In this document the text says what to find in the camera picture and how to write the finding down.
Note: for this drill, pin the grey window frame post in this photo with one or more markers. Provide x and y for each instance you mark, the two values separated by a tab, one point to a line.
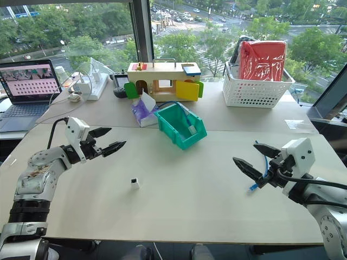
141	32

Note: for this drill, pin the grey laptop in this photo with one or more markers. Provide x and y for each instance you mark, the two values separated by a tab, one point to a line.
27	81

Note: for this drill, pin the dark monitor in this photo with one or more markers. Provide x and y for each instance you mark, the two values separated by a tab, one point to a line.
332	100

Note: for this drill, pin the purple white tissue pack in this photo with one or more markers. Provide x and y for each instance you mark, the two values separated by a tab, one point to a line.
142	113

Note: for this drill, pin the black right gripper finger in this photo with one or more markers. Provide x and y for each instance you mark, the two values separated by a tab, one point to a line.
248	169
267	150

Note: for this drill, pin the white power strip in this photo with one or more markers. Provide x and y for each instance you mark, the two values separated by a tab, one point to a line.
96	90

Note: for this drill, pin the wooden latch box coloured doors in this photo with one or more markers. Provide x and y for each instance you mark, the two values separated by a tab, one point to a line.
162	71

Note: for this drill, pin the grey box with cable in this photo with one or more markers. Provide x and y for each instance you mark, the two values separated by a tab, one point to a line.
81	86

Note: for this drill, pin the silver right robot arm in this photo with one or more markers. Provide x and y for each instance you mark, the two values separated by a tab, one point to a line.
330	222

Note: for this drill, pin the black pouch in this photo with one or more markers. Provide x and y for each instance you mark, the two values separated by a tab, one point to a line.
235	54

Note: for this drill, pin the small white cube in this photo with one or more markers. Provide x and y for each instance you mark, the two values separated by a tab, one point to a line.
134	183

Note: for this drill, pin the black handheld controller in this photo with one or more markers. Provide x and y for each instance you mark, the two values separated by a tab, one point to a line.
121	81

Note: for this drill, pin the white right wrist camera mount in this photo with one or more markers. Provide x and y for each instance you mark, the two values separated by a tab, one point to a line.
299	151

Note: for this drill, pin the white earbud case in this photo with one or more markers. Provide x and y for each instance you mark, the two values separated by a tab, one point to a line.
73	97

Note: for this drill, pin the red plastic-wrapped package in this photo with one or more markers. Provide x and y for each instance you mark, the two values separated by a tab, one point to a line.
263	59

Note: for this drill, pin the clear plastic cover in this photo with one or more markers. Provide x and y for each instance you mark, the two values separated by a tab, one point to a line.
92	65

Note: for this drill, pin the green plastic bin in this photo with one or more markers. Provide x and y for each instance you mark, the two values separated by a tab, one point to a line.
173	127

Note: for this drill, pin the white perforated plastic basket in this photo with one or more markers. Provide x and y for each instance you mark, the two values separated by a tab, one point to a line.
252	92

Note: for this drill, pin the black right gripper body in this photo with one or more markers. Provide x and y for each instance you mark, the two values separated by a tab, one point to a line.
282	168

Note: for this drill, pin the black round object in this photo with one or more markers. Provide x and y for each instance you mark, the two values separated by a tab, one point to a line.
119	93

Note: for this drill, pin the clear plastic bag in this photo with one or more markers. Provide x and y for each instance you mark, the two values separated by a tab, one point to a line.
295	123

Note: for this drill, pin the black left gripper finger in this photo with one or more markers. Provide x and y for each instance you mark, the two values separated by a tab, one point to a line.
100	132
114	148

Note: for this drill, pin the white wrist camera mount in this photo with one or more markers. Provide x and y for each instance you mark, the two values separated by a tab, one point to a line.
76	130
299	151

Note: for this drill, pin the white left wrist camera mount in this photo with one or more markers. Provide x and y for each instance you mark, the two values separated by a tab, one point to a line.
76	130

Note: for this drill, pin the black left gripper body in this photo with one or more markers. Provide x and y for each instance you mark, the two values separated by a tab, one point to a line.
90	151

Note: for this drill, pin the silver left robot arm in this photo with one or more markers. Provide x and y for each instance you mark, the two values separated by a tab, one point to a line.
35	173

